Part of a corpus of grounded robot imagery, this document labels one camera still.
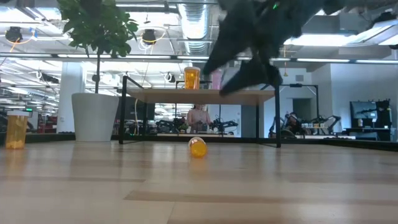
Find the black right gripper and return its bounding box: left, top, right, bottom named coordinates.
left=201, top=0, right=326, bottom=96

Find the pink medicine bottle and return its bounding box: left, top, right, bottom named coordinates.
left=212, top=68, right=223, bottom=90

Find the wide orange medicine bottle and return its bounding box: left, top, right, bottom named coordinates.
left=183, top=66, right=201, bottom=91

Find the person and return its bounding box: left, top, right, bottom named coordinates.
left=186, top=104, right=213, bottom=134
left=285, top=112, right=301, bottom=135

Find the bright ceiling light panel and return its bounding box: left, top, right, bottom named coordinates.
left=284, top=33, right=358, bottom=47

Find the black ceiling device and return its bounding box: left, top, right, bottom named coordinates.
left=5, top=26, right=23, bottom=43
left=142, top=29, right=157, bottom=46

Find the black computer monitor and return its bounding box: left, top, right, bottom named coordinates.
left=349, top=101, right=379, bottom=121

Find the green leafy tree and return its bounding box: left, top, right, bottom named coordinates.
left=55, top=0, right=139, bottom=94

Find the black equipment rack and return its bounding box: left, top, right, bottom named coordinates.
left=374, top=98, right=392, bottom=133

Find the white plant pot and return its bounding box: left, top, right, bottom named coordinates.
left=71, top=92, right=120, bottom=142

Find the white building column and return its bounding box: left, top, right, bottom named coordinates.
left=57, top=62, right=86, bottom=134

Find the silver ceiling air duct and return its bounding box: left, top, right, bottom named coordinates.
left=177, top=2, right=213, bottom=90

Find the wooden shelf black metal frame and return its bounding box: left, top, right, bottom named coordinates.
left=119, top=75, right=282, bottom=149

